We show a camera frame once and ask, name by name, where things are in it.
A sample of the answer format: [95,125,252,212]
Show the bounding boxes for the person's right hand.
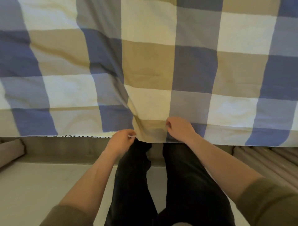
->
[165,117,198,143]

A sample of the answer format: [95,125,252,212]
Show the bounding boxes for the person's left hand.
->
[105,129,138,157]

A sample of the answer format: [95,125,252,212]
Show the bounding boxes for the blue beige checkered duvet cover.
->
[0,0,298,148]

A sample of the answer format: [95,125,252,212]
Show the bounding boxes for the person's right forearm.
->
[184,133,264,202]

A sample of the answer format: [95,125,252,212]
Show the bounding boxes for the person's left forearm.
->
[58,149,121,218]

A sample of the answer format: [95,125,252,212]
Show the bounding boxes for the black white patterned bed sheet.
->
[37,134,113,138]

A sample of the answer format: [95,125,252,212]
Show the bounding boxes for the black trousers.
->
[104,139,236,226]

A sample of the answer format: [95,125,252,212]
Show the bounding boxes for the beige pleated curtain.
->
[233,145,298,194]

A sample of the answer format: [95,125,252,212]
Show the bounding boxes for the beige fabric roll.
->
[0,139,26,168]

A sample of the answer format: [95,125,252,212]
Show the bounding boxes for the olive green shirt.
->
[39,177,298,226]

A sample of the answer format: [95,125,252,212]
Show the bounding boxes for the grey wooden bed frame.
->
[0,137,234,167]

